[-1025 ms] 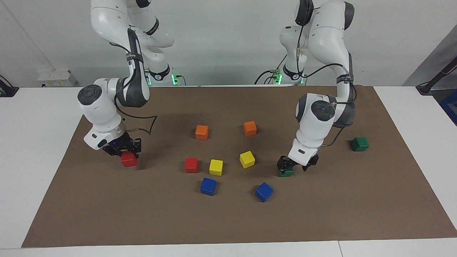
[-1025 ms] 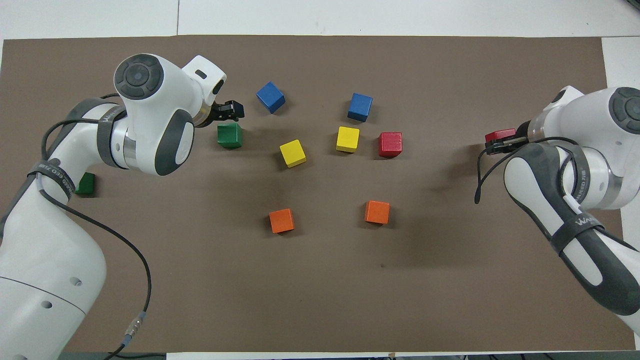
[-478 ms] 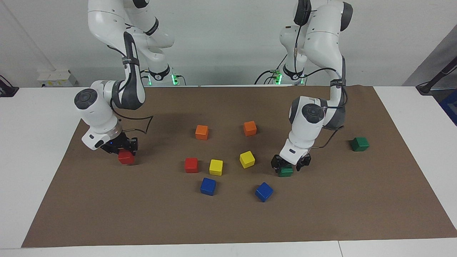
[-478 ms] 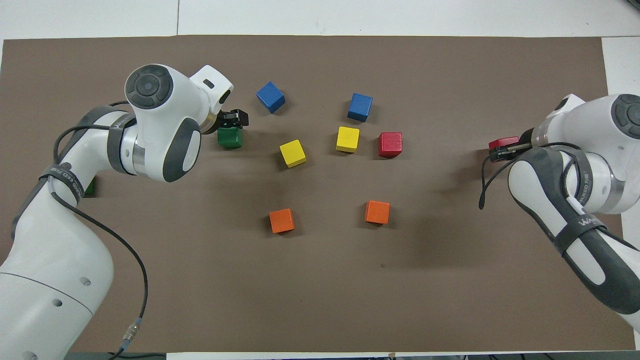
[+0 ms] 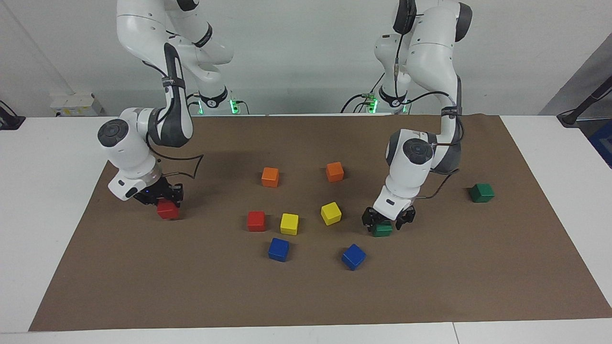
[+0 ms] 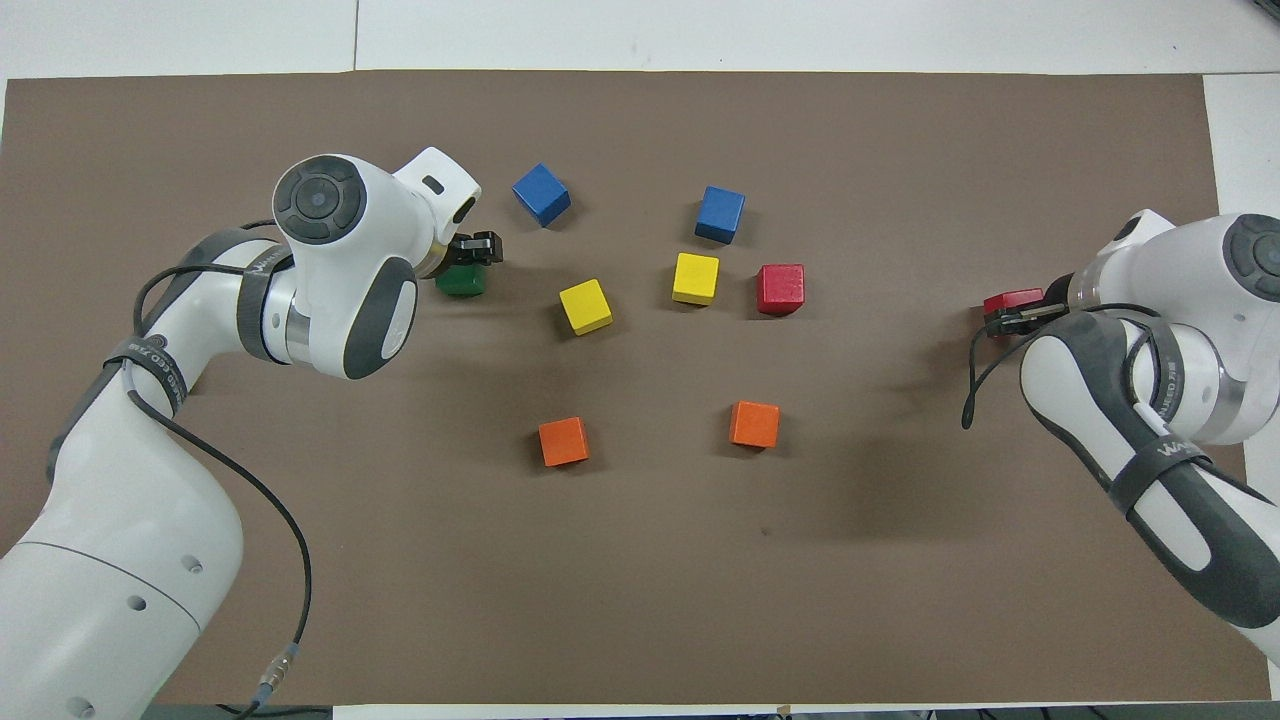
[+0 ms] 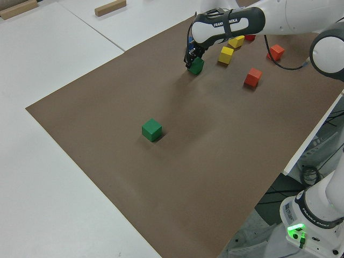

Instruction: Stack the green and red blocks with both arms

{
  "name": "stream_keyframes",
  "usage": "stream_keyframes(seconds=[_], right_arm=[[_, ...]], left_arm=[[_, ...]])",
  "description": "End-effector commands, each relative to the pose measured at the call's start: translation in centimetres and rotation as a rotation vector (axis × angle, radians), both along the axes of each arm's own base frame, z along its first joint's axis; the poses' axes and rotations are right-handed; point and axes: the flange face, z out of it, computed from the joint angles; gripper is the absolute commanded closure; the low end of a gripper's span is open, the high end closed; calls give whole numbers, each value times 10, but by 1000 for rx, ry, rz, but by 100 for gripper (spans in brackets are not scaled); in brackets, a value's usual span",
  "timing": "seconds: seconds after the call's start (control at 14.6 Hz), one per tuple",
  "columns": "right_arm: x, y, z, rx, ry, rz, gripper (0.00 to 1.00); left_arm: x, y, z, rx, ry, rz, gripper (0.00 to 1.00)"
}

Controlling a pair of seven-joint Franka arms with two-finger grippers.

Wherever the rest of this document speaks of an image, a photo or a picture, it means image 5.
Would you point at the orange wooden cube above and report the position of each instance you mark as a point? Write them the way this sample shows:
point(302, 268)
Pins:
point(270, 177)
point(335, 173)

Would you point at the black clamp mount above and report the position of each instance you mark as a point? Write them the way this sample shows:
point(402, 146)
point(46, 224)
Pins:
point(9, 122)

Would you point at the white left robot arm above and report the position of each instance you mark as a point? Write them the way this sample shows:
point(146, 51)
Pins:
point(406, 172)

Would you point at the yellow wooden cube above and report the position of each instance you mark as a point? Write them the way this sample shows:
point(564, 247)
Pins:
point(331, 214)
point(289, 224)

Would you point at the green wooden cube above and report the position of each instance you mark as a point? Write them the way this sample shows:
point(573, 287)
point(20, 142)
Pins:
point(382, 231)
point(481, 193)

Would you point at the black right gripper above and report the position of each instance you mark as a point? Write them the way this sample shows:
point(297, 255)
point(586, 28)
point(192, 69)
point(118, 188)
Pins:
point(155, 191)

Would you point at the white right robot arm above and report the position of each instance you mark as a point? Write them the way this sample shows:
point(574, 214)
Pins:
point(124, 148)

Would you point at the white power strip box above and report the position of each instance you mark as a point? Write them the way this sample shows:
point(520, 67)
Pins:
point(71, 102)

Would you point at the black stand with pole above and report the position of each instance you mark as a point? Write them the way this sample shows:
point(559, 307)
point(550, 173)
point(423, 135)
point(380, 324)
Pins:
point(571, 117)

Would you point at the blue crate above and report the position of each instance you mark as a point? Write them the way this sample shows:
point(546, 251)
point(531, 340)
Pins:
point(603, 141)

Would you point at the brown table mat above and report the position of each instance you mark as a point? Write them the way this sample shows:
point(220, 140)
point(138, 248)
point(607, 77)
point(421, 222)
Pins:
point(191, 286)

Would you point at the red wooden cube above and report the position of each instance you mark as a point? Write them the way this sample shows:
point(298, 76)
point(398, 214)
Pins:
point(167, 211)
point(256, 221)

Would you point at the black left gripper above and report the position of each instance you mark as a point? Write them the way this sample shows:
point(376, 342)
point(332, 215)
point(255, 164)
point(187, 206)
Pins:
point(389, 221)

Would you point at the blue wooden cube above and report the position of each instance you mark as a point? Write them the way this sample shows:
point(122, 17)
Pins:
point(354, 257)
point(278, 250)

